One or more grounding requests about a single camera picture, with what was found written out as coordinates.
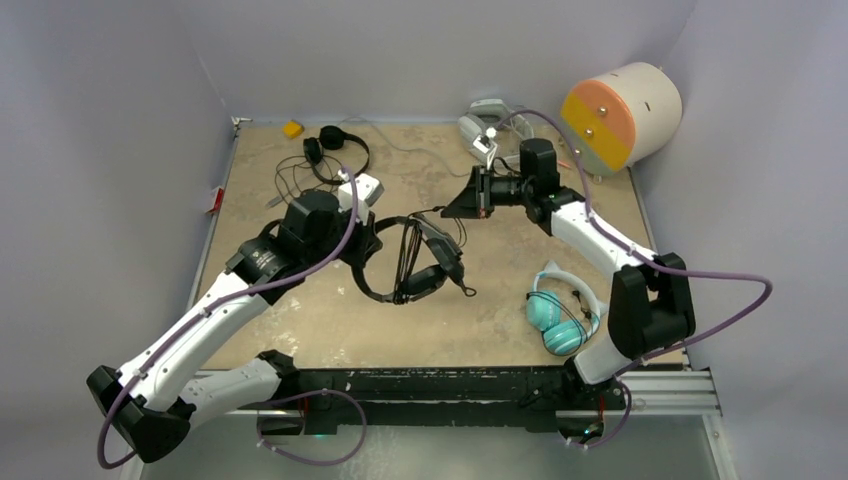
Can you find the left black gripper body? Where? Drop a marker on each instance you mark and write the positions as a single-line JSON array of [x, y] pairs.
[[317, 251]]

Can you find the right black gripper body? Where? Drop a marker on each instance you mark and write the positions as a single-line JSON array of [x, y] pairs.
[[495, 190]]

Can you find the black headset with microphone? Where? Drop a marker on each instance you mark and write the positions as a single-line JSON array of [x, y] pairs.
[[428, 256]]

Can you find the teal cat-ear headphones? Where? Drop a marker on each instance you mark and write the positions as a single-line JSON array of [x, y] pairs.
[[562, 331]]

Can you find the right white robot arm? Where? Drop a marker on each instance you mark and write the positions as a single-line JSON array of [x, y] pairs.
[[650, 305]]

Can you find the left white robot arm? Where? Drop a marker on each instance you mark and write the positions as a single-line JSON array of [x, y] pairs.
[[154, 400]]

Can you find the white grey headphones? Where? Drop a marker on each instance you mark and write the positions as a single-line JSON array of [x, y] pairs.
[[489, 113]]

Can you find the black over-ear headphones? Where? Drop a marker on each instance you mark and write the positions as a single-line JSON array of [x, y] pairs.
[[319, 165]]

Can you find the small yellow block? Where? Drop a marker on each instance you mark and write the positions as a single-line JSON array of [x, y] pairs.
[[292, 129]]

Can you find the round pastel drawer box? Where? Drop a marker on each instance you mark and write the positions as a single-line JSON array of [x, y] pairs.
[[620, 117]]

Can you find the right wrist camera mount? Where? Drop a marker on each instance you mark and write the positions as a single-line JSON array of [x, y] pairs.
[[486, 147]]

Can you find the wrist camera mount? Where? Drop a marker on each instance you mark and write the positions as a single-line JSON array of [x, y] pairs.
[[362, 191], [486, 147]]

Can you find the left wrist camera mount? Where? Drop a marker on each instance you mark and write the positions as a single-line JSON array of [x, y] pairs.
[[362, 191]]

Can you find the red tag on wall edge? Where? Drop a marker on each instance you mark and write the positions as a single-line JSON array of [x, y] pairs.
[[216, 200]]

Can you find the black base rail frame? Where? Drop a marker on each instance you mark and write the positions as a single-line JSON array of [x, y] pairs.
[[535, 398]]

